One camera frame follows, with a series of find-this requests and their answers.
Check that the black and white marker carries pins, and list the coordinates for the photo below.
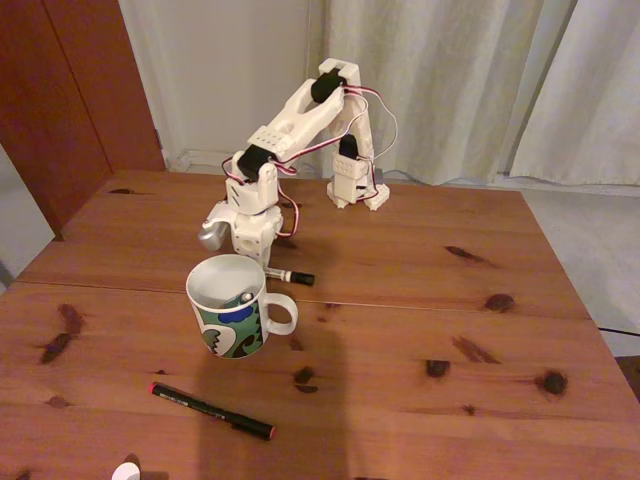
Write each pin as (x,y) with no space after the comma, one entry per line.
(295,276)

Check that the teal pen with olive grip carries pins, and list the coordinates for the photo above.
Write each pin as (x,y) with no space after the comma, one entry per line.
(240,300)

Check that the black fineliner with red end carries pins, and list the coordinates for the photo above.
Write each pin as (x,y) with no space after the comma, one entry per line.
(215,412)

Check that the white mug green blue pattern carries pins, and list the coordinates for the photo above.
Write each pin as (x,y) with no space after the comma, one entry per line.
(227,320)

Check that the brown wooden cabinet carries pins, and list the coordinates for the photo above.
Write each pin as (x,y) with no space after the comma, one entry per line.
(60,100)

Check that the small white round object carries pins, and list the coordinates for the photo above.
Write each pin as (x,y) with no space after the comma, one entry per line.
(125,472)

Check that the wide white curtain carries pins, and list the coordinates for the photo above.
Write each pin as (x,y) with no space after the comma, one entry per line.
(475,75)

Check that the narrow white curtain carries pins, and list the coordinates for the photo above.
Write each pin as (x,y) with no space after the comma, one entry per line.
(595,100)

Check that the silver camera box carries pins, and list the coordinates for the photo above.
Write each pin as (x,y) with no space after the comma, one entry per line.
(212,239)

